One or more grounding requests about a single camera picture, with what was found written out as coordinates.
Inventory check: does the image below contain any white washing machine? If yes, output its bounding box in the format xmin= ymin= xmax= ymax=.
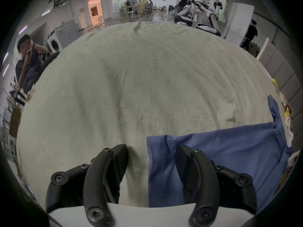
xmin=46 ymin=30 xmax=62 ymax=51

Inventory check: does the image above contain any grey padded headboard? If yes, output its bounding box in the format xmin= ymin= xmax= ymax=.
xmin=258 ymin=42 xmax=303 ymax=137

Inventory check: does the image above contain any white humanoid robot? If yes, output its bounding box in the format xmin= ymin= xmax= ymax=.
xmin=176 ymin=0 xmax=223 ymax=36

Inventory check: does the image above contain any bed with pale green sheet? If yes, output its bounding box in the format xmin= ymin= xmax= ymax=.
xmin=16 ymin=21 xmax=285 ymax=209

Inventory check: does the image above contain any blue shirt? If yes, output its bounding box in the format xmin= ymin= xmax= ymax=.
xmin=146 ymin=96 xmax=293 ymax=213

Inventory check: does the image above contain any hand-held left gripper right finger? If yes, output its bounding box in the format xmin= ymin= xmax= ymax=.
xmin=176 ymin=144 xmax=257 ymax=227

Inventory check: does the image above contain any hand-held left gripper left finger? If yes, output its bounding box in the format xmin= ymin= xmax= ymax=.
xmin=45 ymin=144 xmax=129 ymax=226

